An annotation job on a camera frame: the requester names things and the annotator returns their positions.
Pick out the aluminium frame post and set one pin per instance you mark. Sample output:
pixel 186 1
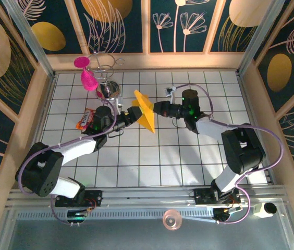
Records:
pixel 29 39
pixel 260 36

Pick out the white cube camera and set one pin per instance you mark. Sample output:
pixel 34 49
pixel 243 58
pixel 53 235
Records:
pixel 260 210

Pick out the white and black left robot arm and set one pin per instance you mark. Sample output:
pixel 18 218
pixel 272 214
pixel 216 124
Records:
pixel 40 172

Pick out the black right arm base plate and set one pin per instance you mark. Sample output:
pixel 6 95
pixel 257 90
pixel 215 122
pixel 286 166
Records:
pixel 201 196

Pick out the pink plastic goblet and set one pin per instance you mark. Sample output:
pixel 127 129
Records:
pixel 88 82

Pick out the clear pink round disc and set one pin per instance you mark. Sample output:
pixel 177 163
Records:
pixel 172 220

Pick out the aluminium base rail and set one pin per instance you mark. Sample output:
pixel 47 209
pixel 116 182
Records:
pixel 147 195

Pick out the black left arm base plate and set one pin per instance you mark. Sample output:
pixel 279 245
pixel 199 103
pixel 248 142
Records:
pixel 95 198

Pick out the colourful snack bag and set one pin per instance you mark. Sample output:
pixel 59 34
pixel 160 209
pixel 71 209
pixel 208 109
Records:
pixel 84 119

